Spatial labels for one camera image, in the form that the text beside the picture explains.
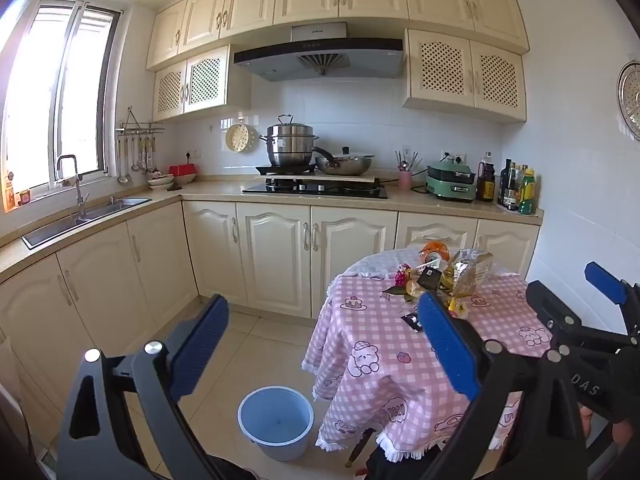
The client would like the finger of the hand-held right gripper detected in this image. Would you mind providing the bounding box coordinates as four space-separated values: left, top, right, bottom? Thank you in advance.
526 280 608 356
584 261 640 343

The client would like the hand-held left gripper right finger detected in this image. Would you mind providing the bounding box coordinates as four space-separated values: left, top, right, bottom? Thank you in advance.
417 291 587 480

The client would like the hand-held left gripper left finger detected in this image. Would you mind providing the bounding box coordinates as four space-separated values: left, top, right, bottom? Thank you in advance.
57 294 231 480

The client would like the blue plastic bucket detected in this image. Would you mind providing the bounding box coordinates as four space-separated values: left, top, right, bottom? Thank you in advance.
237 386 315 462

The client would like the person's right hand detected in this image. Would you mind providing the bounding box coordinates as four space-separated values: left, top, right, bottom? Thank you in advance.
579 406 640 443

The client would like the black snack packet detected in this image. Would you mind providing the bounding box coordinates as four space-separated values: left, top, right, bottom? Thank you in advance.
417 267 443 291

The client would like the pink checked tablecloth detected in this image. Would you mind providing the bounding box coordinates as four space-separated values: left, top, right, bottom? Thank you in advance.
301 247 591 463

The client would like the orange crinkled wrapper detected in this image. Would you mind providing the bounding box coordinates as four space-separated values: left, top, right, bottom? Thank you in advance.
419 241 451 266

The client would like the green bottle yellow cap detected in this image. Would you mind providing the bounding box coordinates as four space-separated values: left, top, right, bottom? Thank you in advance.
518 169 538 216

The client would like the dark sauce bottle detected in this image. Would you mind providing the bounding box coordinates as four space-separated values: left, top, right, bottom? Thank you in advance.
500 158 513 206
507 162 522 211

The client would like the wooden chair leg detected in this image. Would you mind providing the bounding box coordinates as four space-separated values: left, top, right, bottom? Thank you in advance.
345 427 375 468

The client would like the large soy sauce bottle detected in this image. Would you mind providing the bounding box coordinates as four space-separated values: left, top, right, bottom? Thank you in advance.
476 151 497 202

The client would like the green electric grill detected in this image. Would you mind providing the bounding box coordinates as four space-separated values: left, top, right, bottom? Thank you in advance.
425 156 477 203

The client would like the metal steamer lid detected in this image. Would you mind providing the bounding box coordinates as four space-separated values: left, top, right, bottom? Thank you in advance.
616 60 640 142

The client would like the stainless steel sink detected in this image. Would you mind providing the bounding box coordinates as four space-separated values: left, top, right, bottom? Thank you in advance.
22 196 152 249

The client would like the black gas stove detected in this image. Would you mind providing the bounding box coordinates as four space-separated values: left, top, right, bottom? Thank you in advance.
242 180 388 200

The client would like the metal faucet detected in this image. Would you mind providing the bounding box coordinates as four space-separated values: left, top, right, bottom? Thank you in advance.
56 155 90 218

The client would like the metal wok with lid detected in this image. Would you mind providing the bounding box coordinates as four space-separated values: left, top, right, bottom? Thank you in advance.
312 146 376 176

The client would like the wooden board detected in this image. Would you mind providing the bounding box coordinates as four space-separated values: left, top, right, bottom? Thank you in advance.
252 171 378 184

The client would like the cream perforated steamer plate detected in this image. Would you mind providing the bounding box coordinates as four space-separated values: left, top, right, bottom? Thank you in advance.
225 122 256 153

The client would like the stainless steel steamer pot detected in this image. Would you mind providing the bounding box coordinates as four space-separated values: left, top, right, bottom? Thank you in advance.
259 114 320 168

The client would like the orange packet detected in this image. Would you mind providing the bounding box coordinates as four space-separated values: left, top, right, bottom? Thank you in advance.
2 172 31 211

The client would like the cream lattice door cabinet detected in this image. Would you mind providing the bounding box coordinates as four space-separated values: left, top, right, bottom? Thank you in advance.
152 45 231 122
402 29 528 123

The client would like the kitchen window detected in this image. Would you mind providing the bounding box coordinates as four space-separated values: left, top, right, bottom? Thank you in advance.
0 0 123 213

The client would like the grey range hood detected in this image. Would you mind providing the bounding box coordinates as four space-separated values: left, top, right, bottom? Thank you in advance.
233 22 406 82

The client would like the wall utensil rack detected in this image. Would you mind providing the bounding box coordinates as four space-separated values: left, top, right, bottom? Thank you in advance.
116 106 166 136

